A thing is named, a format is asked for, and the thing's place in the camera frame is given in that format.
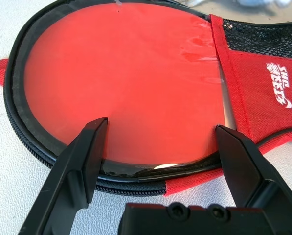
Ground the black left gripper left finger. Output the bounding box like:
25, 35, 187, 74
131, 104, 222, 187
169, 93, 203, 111
18, 117, 109, 235

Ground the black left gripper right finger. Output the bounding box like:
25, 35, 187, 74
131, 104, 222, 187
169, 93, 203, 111
215, 124, 286, 211

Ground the black red paddle case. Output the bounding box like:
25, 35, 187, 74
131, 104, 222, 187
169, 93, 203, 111
0, 0, 292, 199

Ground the red ping-pong paddle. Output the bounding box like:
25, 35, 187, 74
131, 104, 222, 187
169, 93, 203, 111
23, 2, 232, 169

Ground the white plush toy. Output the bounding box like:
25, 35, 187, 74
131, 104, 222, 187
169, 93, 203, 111
235, 0, 292, 9

